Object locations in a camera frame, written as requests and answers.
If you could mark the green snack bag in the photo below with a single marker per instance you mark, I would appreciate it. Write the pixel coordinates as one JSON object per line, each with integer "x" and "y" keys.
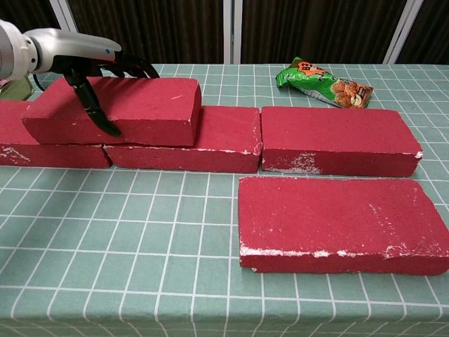
{"x": 315, "y": 82}

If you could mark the red brick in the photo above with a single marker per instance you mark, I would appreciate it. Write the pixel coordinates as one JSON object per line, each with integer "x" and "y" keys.
{"x": 326, "y": 217}
{"x": 224, "y": 133}
{"x": 52, "y": 156}
{"x": 147, "y": 105}
{"x": 333, "y": 133}

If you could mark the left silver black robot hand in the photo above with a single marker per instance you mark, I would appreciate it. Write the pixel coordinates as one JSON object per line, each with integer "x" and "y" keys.
{"x": 70, "y": 45}

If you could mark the white partition post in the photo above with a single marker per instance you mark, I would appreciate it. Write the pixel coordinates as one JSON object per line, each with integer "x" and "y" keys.
{"x": 403, "y": 31}
{"x": 232, "y": 31}
{"x": 66, "y": 14}

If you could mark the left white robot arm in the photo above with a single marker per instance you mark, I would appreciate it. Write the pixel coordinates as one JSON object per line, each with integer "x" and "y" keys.
{"x": 10, "y": 49}

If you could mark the dark ribbed partition panel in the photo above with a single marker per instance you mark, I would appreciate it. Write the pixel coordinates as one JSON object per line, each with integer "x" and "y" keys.
{"x": 168, "y": 31}
{"x": 315, "y": 28}
{"x": 435, "y": 31}
{"x": 24, "y": 10}

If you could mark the green checked tablecloth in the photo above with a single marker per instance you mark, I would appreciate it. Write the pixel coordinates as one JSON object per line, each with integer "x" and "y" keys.
{"x": 140, "y": 245}

